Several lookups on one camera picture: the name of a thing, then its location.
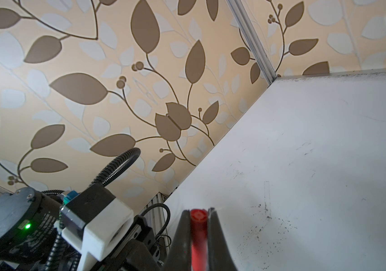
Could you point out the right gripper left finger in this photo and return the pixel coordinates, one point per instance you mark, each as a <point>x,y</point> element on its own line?
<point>179,257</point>

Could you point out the red highlighter cap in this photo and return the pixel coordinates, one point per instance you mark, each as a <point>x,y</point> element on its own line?
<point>199,251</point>

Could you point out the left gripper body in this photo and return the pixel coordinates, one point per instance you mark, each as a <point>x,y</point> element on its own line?
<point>140,250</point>

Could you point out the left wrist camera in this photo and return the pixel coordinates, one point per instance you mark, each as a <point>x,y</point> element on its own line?
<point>95,223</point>

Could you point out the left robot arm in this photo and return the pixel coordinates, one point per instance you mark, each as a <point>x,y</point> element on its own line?
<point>30,224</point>

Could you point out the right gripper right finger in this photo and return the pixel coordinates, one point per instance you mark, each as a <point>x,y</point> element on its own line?
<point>219,258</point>

